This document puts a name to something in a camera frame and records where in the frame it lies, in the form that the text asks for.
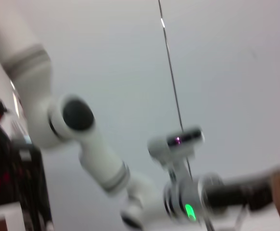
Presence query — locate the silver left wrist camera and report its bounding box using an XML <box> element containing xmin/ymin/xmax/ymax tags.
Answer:
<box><xmin>165</xmin><ymin>125</ymin><xmax>206</xmax><ymax>157</ymax></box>

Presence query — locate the white background desk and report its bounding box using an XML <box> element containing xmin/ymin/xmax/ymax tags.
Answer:
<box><xmin>0</xmin><ymin>201</ymin><xmax>25</xmax><ymax>231</ymax></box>

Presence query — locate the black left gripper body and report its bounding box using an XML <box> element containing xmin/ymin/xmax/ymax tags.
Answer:
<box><xmin>203</xmin><ymin>179</ymin><xmax>251</xmax><ymax>212</ymax></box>

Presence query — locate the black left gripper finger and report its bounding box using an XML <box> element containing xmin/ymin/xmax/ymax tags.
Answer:
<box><xmin>249</xmin><ymin>189</ymin><xmax>273</xmax><ymax>212</ymax></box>
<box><xmin>248</xmin><ymin>167</ymin><xmax>280</xmax><ymax>191</ymax></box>

